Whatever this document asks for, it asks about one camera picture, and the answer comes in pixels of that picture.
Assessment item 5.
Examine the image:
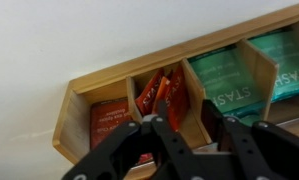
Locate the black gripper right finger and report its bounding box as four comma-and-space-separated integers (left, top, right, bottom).
201, 99, 299, 180

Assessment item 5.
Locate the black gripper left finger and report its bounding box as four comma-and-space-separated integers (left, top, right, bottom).
62, 99, 203, 180

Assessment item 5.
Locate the red tea sachet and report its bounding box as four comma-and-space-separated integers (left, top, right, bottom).
163, 64, 191, 133
89, 97, 154, 166
134, 67, 166, 118

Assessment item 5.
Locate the orange tea sachet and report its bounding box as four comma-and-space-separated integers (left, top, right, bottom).
151, 75, 172, 114

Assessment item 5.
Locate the green tea sachet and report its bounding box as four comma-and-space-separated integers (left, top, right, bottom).
187, 44, 267, 118

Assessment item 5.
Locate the wooden tea sachet tray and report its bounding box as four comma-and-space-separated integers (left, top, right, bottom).
52, 1, 299, 174

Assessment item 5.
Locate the teal tea sachet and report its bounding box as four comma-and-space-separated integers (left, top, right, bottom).
248, 26, 299, 104

